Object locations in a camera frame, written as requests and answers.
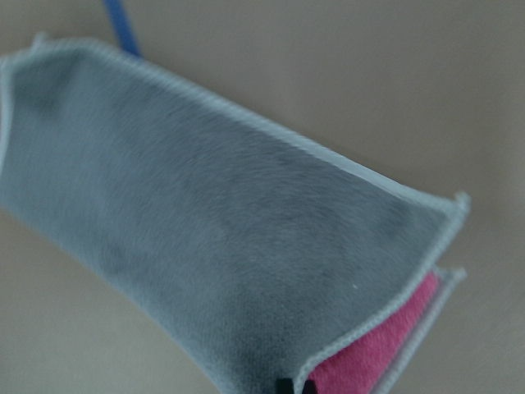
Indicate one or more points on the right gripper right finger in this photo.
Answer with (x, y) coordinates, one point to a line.
(310, 387)

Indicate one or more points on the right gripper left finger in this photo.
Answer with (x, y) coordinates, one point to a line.
(283, 386)

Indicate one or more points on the pink and grey towel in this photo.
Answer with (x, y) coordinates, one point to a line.
(263, 254)

